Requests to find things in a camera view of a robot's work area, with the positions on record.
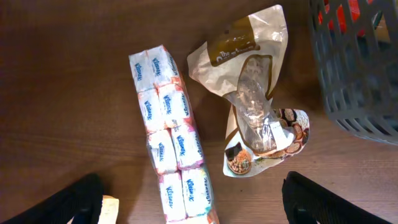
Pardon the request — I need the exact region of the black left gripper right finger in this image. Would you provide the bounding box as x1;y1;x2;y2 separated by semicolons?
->
282;171;389;224

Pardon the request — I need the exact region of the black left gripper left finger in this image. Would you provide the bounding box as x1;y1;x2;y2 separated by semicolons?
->
4;174;104;224

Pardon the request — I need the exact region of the white tissue multipack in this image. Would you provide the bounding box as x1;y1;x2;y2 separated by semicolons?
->
129;45;219;224

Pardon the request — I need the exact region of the brown white snack wrapper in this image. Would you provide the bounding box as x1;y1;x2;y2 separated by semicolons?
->
187;4;310;177

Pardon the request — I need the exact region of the grey plastic basket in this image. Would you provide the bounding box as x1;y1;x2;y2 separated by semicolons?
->
308;0;397;144

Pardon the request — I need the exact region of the orange spaghetti packet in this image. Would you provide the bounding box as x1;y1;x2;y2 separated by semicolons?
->
317;0;361;35

